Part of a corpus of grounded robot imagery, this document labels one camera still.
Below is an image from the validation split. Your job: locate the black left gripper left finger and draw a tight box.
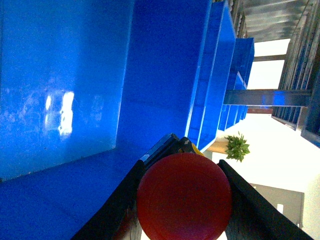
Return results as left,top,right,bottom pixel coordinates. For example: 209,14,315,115
72,160,145,240

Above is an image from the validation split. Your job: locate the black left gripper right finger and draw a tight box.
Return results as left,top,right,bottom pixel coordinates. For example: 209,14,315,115
218,159,312,240

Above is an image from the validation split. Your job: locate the red mushroom push button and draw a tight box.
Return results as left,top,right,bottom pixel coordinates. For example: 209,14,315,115
136,136,233,240

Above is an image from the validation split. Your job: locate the green potted plant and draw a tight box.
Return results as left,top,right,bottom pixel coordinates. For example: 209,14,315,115
224,132,250,163

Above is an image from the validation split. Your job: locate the blue target bin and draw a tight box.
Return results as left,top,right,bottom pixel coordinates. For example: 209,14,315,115
0,0,235,240

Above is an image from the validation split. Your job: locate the blue middle empty bin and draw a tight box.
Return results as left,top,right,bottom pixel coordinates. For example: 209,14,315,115
218,37,255,131

